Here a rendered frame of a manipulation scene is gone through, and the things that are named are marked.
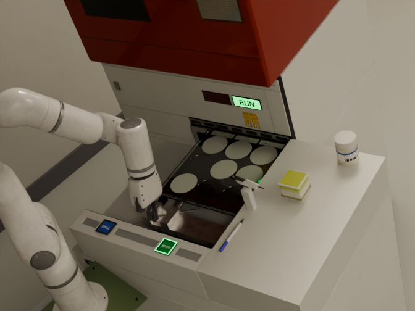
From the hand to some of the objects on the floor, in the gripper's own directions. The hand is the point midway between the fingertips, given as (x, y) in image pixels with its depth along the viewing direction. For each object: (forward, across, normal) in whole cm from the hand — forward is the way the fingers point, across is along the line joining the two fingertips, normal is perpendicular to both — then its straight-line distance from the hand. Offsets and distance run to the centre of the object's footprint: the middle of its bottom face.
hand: (152, 214), depth 212 cm
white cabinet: (+104, +47, -1) cm, 115 cm away
